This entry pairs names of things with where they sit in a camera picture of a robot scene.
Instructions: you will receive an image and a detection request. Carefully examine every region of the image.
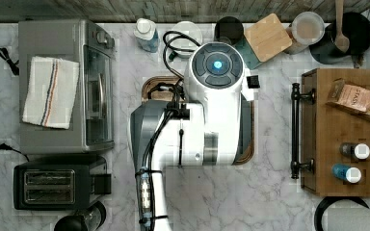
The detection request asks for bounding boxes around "clear jar with white lid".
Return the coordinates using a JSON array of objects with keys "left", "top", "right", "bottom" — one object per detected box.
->
[{"left": 285, "top": 12, "right": 325, "bottom": 55}]

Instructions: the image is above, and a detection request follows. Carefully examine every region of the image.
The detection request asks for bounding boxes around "black two-slot toaster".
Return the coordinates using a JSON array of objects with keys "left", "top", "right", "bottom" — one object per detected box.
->
[{"left": 13, "top": 155, "right": 111, "bottom": 211}]

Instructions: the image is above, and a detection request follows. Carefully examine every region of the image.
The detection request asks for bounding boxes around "black paper towel holder base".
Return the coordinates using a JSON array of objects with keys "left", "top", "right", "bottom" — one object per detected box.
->
[{"left": 314, "top": 196, "right": 369, "bottom": 231}]

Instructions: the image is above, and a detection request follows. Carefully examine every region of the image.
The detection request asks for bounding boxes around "wooden cutting board tray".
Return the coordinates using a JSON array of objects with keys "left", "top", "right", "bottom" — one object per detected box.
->
[{"left": 142, "top": 76, "right": 254, "bottom": 166}]

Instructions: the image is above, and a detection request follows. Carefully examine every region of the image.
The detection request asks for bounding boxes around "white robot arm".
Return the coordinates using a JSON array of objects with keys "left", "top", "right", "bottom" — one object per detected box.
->
[{"left": 128, "top": 42, "right": 254, "bottom": 231}]

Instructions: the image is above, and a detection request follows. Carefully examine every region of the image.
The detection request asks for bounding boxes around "blue bottle with white cap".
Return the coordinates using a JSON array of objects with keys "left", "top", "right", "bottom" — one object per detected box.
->
[{"left": 134, "top": 18, "right": 159, "bottom": 53}]

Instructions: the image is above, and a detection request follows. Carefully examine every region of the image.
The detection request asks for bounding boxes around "wooden spoon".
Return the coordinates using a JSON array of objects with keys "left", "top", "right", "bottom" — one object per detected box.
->
[{"left": 334, "top": 0, "right": 350, "bottom": 53}]

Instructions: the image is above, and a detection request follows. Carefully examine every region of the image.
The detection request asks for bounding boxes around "white striped folded towel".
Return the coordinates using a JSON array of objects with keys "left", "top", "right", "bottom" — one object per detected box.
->
[{"left": 22, "top": 56, "right": 80, "bottom": 129}]

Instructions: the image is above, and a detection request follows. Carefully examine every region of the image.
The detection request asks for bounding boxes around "pink tea box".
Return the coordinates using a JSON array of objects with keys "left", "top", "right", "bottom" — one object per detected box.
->
[{"left": 327, "top": 79, "right": 370, "bottom": 113}]

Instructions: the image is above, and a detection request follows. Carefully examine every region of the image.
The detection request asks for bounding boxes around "white and green mug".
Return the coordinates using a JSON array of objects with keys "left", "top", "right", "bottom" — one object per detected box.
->
[{"left": 171, "top": 21, "right": 202, "bottom": 59}]

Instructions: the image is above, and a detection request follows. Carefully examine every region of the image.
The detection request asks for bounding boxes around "black utensil holder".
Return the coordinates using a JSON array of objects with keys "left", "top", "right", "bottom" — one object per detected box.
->
[{"left": 309, "top": 13, "right": 370, "bottom": 64}]

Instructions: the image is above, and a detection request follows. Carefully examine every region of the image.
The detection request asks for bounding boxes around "teal canister with wooden lid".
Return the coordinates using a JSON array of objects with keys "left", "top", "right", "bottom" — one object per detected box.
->
[{"left": 235, "top": 13, "right": 292, "bottom": 69}]

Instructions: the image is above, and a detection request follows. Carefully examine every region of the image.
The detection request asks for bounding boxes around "black power plug lower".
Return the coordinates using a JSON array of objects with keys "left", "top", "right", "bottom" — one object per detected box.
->
[{"left": 0, "top": 143, "right": 30, "bottom": 162}]

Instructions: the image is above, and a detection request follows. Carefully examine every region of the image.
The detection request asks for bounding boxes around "grey spice shaker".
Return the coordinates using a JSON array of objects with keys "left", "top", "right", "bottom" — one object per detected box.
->
[{"left": 339, "top": 142, "right": 370, "bottom": 160}]

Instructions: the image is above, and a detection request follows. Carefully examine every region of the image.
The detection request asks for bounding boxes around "black drawer handle bar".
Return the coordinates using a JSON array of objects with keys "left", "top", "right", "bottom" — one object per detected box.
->
[{"left": 290, "top": 83, "right": 315, "bottom": 179}]

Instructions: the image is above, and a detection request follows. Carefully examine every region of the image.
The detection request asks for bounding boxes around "wooden drawer box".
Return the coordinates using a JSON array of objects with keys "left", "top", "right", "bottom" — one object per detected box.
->
[{"left": 301, "top": 68, "right": 370, "bottom": 196}]

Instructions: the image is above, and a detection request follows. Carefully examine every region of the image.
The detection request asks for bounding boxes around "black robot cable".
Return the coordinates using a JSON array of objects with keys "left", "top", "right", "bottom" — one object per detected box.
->
[{"left": 135, "top": 30, "right": 202, "bottom": 231}]

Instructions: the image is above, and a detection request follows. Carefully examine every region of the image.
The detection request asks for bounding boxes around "blue spice shaker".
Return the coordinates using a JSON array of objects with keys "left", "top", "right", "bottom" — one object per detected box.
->
[{"left": 331, "top": 164, "right": 362, "bottom": 184}]

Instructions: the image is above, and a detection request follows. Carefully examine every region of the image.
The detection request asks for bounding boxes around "silver toaster oven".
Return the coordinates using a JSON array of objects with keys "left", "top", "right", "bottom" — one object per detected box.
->
[{"left": 18, "top": 19, "right": 115, "bottom": 154}]

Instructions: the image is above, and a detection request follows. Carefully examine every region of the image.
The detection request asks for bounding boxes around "dark grey tumbler cup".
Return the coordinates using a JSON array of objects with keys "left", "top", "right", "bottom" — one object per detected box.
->
[{"left": 214, "top": 16, "right": 244, "bottom": 45}]

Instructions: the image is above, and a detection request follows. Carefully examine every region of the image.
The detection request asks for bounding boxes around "black power cord upper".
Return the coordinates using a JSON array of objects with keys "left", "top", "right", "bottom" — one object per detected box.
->
[{"left": 0, "top": 47, "right": 20, "bottom": 77}]

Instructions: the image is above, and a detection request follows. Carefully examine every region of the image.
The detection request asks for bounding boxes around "paper towel roll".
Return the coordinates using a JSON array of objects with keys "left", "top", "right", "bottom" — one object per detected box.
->
[{"left": 321, "top": 207, "right": 370, "bottom": 231}]

